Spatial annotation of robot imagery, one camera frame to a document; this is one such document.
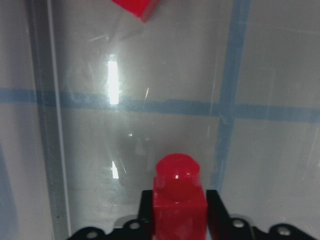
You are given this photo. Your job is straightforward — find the red block in box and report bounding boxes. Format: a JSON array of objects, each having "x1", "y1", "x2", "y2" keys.
[{"x1": 112, "y1": 0, "x2": 160, "y2": 23}]

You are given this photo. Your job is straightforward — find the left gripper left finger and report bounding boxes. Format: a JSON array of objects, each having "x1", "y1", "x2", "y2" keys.
[{"x1": 136, "y1": 190, "x2": 154, "y2": 225}]

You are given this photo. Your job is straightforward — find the clear plastic storage box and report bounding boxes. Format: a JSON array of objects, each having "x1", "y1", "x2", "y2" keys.
[{"x1": 0, "y1": 0, "x2": 320, "y2": 240}]

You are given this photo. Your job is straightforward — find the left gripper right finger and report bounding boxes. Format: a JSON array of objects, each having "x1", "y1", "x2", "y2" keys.
[{"x1": 206, "y1": 190, "x2": 231, "y2": 240}]

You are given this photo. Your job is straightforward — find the red block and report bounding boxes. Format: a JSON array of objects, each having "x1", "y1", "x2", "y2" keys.
[
  {"x1": 112, "y1": 0, "x2": 160, "y2": 23},
  {"x1": 152, "y1": 153, "x2": 208, "y2": 240}
]

